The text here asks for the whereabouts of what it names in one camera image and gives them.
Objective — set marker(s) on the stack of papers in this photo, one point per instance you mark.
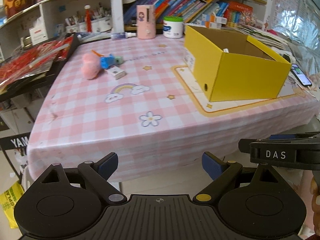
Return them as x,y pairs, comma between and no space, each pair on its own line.
264,37

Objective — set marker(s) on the wooden bookshelf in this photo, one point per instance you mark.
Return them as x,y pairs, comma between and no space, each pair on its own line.
200,2

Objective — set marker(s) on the white pen cup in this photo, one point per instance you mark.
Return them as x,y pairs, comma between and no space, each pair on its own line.
72,28
102,24

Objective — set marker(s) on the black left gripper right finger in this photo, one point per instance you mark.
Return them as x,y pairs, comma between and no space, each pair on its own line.
223,175

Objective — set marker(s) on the small white staple box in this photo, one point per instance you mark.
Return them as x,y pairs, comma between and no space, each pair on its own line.
116,72

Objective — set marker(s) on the black Yamaha keyboard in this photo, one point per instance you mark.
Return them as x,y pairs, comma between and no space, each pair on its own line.
26,85

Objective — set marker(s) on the yellow plastic bag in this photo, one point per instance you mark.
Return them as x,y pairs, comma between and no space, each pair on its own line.
8,200

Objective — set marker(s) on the pink cylindrical humidifier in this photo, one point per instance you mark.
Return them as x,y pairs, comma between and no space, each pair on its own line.
146,23

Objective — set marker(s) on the red foil packets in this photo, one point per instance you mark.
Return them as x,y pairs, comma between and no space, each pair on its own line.
36,60

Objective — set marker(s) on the pink checkered tablecloth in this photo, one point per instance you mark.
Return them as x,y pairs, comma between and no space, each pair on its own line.
148,117

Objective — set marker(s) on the white jar green lid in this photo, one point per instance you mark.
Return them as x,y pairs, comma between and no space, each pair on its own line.
173,27

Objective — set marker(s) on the white drinking straws box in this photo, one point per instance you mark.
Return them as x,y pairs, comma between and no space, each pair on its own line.
38,33

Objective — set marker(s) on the green eraser block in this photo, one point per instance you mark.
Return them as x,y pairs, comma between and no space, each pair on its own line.
118,60

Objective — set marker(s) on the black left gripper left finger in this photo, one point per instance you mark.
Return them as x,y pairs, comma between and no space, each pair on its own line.
96,177

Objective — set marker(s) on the yellow cardboard box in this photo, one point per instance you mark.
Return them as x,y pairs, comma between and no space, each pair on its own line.
229,65

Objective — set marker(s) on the small spray bottle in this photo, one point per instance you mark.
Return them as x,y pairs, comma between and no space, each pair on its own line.
122,35

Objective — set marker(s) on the smartphone on table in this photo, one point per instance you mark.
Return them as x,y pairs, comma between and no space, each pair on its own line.
300,76

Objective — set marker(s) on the white cubby shelf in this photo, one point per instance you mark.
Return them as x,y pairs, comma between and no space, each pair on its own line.
56,15

